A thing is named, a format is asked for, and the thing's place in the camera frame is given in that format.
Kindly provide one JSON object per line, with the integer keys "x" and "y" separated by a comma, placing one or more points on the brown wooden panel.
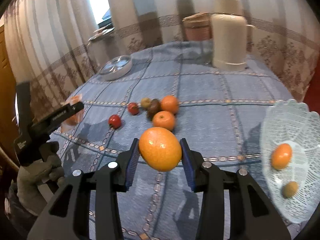
{"x": 6, "y": 92}

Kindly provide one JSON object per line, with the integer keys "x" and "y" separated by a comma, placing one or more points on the small yellow-green fruit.
{"x": 145, "y": 102}
{"x": 290, "y": 189}

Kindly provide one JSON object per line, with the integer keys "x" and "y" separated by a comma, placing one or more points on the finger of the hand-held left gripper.
{"x": 60, "y": 116}

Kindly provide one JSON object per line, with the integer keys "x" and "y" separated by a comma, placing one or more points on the window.
{"x": 96, "y": 0}

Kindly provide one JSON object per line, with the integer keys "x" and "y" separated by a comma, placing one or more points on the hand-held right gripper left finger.
{"x": 132, "y": 165}

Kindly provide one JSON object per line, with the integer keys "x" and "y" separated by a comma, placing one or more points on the red tomato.
{"x": 133, "y": 108}
{"x": 114, "y": 121}

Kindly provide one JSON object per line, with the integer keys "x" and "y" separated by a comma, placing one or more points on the large orange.
{"x": 160, "y": 150}

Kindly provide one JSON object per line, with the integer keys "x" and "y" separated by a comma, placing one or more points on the person's left hand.
{"x": 35, "y": 177}

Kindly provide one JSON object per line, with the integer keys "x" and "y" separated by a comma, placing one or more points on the clear bag of orange fruit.
{"x": 73, "y": 120}

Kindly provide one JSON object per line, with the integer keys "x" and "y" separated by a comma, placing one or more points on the dark brown fruit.
{"x": 153, "y": 107}

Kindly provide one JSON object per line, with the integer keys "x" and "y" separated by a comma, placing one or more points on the metal lidded pot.
{"x": 101, "y": 36}

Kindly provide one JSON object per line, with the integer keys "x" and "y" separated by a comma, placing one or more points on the red sofa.
{"x": 313, "y": 90}

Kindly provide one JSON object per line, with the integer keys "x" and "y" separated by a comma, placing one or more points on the brown round container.
{"x": 196, "y": 27}

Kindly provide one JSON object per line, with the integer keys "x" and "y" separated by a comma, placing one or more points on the person's left forearm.
{"x": 17, "y": 212}

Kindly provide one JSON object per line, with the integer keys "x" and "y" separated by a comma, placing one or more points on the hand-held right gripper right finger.
{"x": 187, "y": 167}

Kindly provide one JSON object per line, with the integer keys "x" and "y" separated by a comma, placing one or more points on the beige patterned curtain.
{"x": 62, "y": 30}

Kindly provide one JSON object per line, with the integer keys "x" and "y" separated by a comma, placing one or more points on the glass bowl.
{"x": 115, "y": 67}

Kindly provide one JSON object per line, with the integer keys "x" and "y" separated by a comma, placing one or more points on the pale lattice plastic basket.
{"x": 300, "y": 130}

